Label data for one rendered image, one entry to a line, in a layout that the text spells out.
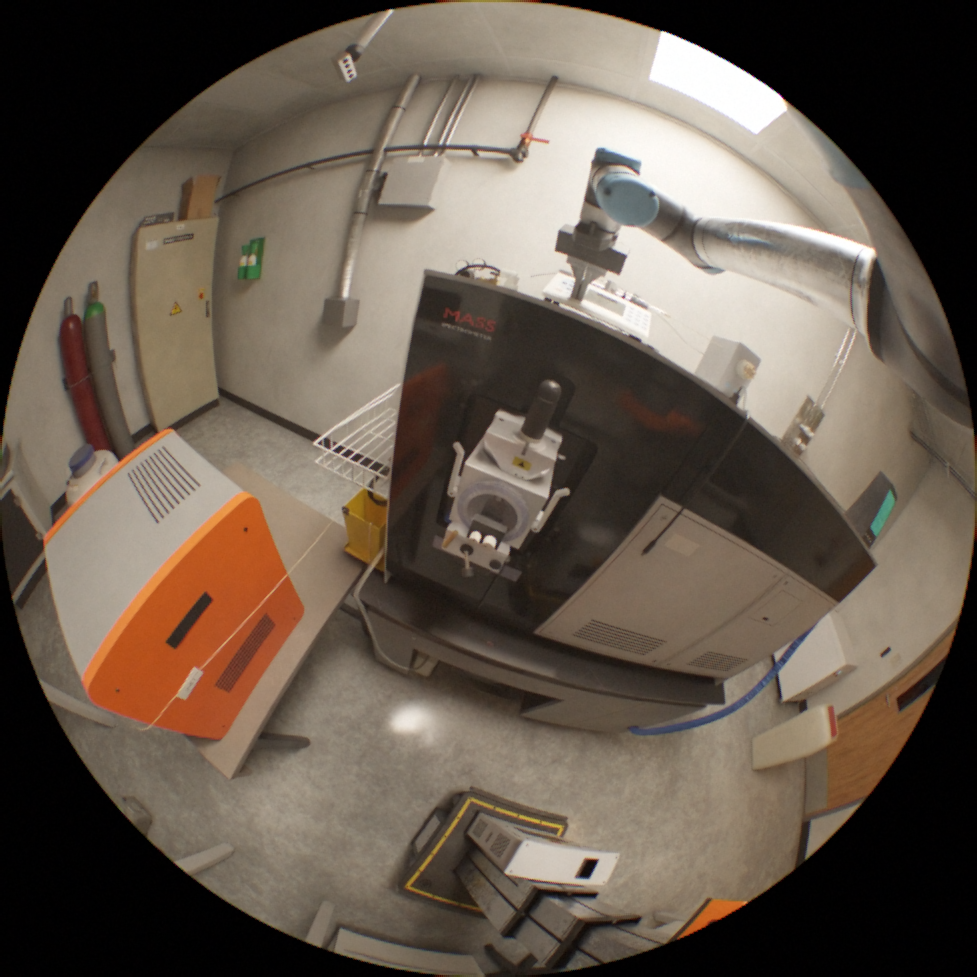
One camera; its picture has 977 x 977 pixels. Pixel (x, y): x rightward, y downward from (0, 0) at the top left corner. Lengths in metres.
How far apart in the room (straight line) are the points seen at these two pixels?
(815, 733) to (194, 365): 5.67
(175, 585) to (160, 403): 2.88
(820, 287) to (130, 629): 0.76
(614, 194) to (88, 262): 3.41
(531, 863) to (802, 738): 2.17
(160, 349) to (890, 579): 6.86
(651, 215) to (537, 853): 1.16
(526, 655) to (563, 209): 1.73
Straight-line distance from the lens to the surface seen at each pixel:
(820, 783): 4.04
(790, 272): 0.33
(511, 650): 0.79
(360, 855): 1.58
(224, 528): 0.47
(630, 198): 0.42
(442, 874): 1.31
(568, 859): 0.92
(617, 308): 0.69
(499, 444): 0.32
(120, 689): 0.53
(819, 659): 3.34
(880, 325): 0.27
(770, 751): 2.85
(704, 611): 0.70
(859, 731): 3.90
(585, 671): 0.87
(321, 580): 0.85
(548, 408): 0.30
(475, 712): 1.49
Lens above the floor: 1.44
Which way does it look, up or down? 38 degrees down
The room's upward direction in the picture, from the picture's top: 21 degrees clockwise
